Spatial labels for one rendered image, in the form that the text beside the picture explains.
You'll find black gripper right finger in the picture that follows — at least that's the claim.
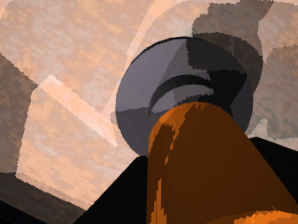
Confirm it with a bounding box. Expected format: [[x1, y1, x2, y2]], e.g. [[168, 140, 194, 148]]
[[249, 136, 298, 204]]

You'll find orange knob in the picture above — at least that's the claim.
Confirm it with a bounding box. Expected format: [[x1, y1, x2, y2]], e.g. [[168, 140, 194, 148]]
[[146, 103, 298, 224]]

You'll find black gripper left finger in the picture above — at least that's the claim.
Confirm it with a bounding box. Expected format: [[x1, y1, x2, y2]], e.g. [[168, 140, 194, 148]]
[[73, 156, 148, 224]]

